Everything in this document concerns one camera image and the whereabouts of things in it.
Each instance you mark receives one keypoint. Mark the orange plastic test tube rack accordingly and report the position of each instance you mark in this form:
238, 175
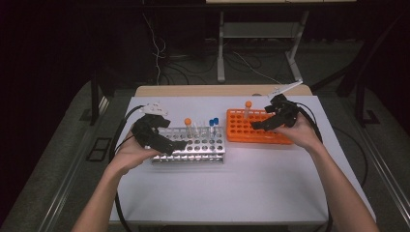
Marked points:
241, 132

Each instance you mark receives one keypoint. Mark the silver metal test tube rack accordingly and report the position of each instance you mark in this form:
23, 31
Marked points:
206, 146

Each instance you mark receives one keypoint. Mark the grey metal stand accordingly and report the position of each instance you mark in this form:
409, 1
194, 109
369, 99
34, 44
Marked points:
220, 48

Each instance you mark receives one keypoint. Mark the black floor outlet frame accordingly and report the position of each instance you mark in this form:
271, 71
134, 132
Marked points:
98, 149

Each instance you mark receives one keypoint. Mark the person's left hand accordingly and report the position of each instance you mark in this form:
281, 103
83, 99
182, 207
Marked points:
129, 158

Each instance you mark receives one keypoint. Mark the tall orange-capped test tube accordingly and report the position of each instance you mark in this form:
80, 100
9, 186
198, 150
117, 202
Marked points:
248, 108

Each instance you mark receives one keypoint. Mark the short orange-capped test tube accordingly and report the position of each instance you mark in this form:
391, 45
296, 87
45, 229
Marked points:
188, 122

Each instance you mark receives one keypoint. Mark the black metal stand post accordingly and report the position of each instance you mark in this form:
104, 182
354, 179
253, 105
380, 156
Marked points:
361, 103

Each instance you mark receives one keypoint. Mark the person's right hand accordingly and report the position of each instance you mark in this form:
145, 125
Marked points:
301, 135

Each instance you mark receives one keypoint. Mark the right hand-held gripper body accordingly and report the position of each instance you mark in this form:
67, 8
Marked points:
288, 112

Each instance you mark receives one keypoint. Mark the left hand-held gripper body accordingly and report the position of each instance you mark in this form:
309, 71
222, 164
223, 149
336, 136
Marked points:
145, 132

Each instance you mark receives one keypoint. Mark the clear test tube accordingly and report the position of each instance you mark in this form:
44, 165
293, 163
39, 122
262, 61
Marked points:
202, 127

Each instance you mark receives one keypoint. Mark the metal floor rail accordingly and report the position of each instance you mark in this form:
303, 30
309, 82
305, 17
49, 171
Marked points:
74, 167
383, 167

